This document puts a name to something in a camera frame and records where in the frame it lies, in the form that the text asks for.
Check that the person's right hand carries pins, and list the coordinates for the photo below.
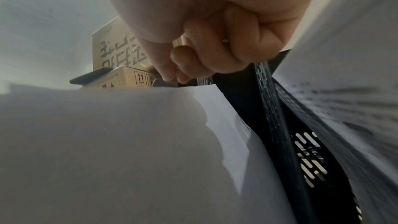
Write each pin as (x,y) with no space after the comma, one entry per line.
(202,9)

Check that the black mesh file organizer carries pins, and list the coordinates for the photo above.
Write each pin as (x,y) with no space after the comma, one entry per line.
(279,132)

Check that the printed paper bundle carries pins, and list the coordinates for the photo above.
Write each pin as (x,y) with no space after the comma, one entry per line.
(357,70)
(93,156)

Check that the medium cardboard box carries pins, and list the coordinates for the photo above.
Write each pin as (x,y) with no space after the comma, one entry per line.
(130,78)

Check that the large lettered cardboard box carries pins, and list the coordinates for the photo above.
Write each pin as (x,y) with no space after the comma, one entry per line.
(105,36)

